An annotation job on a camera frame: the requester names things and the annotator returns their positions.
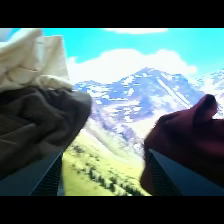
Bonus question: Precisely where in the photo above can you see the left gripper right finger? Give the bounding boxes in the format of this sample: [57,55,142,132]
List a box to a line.
[147,148,224,197]

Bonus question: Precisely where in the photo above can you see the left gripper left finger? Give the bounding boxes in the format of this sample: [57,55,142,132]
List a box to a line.
[0,150,65,197]

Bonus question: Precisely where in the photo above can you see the dark red garment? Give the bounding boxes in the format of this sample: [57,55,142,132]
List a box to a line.
[139,93,224,197]

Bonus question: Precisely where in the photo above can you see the brown garment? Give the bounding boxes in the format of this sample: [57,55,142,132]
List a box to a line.
[0,85,93,181]

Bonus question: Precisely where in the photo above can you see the white garment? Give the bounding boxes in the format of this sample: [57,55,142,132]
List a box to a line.
[0,28,73,94]

